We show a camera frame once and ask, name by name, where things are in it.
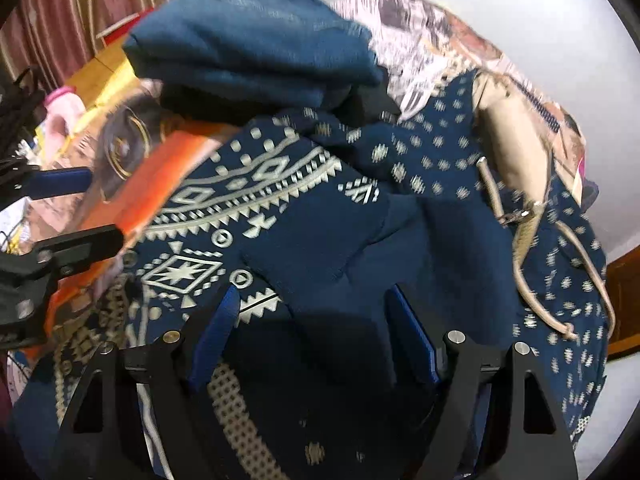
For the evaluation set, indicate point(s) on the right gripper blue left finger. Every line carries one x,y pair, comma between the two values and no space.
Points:
213,334

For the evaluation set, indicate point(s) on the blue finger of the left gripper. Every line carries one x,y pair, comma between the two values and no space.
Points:
77,251
39,184

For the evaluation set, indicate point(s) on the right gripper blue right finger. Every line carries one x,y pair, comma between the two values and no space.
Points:
415,335

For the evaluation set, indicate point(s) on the navy patterned large garment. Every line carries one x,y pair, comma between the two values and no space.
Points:
315,223

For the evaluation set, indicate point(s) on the pink garment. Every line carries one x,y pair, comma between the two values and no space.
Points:
63,108

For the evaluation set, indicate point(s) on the printed bed blanket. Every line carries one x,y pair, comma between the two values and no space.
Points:
402,29

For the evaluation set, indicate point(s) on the red striped curtain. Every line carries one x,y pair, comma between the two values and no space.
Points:
60,36

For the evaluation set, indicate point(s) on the folded blue jeans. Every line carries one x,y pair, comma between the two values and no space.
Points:
290,52

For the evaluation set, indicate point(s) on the brown wooden door frame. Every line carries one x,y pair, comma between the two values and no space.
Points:
623,285

